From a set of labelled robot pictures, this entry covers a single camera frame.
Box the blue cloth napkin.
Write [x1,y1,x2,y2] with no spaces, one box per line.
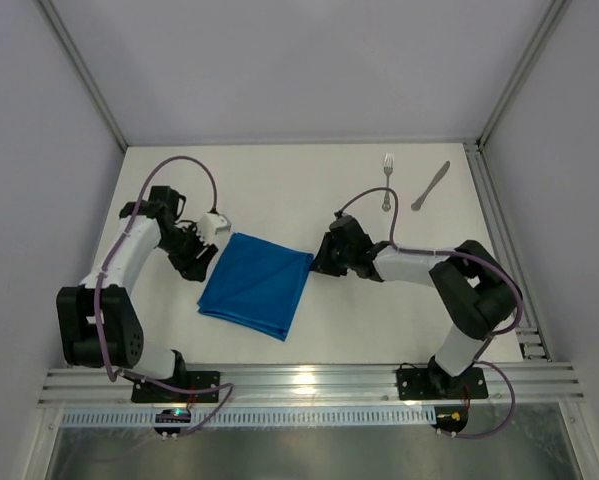
[198,233,314,341]

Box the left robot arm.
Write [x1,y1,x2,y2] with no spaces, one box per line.
[56,186,231,393]

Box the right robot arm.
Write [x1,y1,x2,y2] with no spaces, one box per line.
[310,214,523,400]

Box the silver table knife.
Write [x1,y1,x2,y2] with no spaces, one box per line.
[411,161,451,212]

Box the silver fork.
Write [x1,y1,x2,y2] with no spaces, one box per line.
[382,153,394,212]

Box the left controller board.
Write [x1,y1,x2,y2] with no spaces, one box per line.
[153,407,191,440]

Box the controller board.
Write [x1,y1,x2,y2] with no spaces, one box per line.
[432,405,469,438]
[153,407,191,440]

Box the right controller board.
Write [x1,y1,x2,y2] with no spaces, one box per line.
[432,405,469,438]

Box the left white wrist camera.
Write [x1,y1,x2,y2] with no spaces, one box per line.
[197,212,231,240]

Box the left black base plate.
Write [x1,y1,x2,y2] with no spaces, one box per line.
[131,370,221,404]

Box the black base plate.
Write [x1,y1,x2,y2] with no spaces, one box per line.
[395,364,489,401]
[131,370,221,404]

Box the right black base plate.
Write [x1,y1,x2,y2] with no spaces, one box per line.
[395,364,489,401]

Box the slotted cable duct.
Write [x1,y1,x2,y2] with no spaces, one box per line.
[60,404,435,429]

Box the right side aluminium rail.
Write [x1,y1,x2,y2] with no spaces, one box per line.
[463,140,552,362]

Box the aluminium rail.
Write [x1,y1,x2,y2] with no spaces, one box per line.
[38,362,584,408]
[463,140,552,362]

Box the aluminium front rail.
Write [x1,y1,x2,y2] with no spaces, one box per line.
[38,362,584,408]

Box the left aluminium frame post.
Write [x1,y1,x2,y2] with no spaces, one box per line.
[34,0,129,152]

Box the aluminium frame post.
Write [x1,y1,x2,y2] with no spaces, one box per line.
[34,0,129,152]
[477,0,571,149]

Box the right aluminium frame post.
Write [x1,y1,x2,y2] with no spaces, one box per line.
[477,0,571,149]

